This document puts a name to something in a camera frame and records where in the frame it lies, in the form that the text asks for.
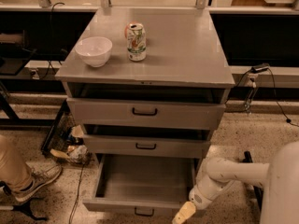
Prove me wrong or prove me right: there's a beige trouser leg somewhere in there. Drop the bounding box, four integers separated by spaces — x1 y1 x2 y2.
0 135 33 191

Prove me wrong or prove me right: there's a white bowl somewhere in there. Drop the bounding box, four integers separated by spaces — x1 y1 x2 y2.
75 36 113 67

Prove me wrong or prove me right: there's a grey drawer cabinet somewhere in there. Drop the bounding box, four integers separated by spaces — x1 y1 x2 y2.
54 7 235 161

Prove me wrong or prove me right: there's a black floor cable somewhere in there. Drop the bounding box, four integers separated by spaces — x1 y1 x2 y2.
68 159 90 224

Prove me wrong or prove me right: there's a black metal frame bar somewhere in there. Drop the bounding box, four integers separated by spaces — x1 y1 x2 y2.
243 151 263 209

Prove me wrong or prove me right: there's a wire basket with trash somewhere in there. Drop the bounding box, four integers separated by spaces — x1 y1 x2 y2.
40 101 92 165

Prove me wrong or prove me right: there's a grey sneaker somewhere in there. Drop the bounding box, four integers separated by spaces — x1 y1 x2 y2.
12 165 63 203

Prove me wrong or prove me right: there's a grey drawer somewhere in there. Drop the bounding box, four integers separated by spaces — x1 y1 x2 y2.
67 98 225 130
83 154 196 217
83 134 210 159

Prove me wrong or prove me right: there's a black power adapter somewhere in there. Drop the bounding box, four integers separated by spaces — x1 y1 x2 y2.
250 63 270 74

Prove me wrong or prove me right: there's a grey bottom drawer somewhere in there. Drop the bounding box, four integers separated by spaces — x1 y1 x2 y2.
83 154 196 217

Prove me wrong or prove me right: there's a grey middle drawer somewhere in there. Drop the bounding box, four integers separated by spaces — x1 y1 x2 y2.
83 134 210 159

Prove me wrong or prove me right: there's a white printed drink can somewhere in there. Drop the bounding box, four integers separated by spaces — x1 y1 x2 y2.
125 22 147 62

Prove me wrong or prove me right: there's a grey top drawer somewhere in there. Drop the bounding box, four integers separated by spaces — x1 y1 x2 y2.
67 98 225 130

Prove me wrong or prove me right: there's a black chair base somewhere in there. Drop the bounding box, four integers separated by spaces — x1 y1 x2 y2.
0 181 48 221

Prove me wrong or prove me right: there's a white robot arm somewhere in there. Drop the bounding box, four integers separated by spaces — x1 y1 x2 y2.
172 142 299 224

